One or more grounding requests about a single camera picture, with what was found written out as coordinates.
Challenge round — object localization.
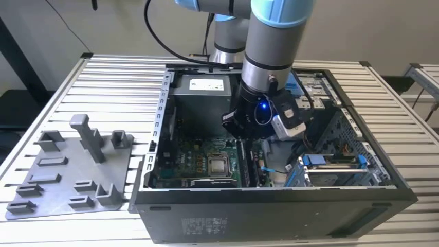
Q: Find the blue connector wire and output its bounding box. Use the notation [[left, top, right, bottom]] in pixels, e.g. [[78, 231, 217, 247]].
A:
[[258, 165, 292, 174]]

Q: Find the thin black wall wire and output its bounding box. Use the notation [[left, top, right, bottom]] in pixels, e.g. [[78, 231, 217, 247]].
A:
[[45, 0, 92, 55]]

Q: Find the green motherboard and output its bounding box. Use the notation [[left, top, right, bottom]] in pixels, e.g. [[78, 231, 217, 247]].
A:
[[150, 77, 274, 189]]

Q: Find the grey metal drive cage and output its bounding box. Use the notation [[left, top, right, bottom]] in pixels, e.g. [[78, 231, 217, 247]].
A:
[[290, 69, 340, 141]]

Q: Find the blue disk carrier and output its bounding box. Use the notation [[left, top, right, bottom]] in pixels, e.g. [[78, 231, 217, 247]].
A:
[[285, 153, 369, 188]]

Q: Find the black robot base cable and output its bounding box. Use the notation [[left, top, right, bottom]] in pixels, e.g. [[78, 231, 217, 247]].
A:
[[204, 12, 216, 57]]

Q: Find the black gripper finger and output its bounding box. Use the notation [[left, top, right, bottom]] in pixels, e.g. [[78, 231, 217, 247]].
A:
[[221, 110, 241, 140]]

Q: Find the black open PC case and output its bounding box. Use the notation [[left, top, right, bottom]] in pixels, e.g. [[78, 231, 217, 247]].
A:
[[126, 62, 420, 245]]

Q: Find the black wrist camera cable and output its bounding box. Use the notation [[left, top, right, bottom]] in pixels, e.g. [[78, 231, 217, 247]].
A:
[[142, 0, 242, 68]]

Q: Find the black graphics card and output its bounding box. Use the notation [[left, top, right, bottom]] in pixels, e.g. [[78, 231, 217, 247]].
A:
[[181, 177, 240, 189]]

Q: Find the silver hard disk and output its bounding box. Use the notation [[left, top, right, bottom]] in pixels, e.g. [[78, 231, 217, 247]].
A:
[[306, 168, 364, 188]]

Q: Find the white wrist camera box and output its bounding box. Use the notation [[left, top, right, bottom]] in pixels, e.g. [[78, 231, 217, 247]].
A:
[[269, 110, 306, 142]]

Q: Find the blue drive bay latch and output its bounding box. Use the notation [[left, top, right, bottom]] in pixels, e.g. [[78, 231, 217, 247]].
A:
[[285, 72, 300, 90]]

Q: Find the grey plastic parts rack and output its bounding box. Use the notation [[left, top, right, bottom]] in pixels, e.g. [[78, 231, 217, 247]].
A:
[[5, 114, 134, 221]]

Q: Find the grey power supply unit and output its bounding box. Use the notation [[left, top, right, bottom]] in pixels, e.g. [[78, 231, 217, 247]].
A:
[[168, 74, 241, 137]]

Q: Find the silver CPU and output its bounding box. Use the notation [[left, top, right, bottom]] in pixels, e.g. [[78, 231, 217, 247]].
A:
[[209, 159, 229, 174]]

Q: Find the CPU socket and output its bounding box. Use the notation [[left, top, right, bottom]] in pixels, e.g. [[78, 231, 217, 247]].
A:
[[204, 152, 233, 179]]

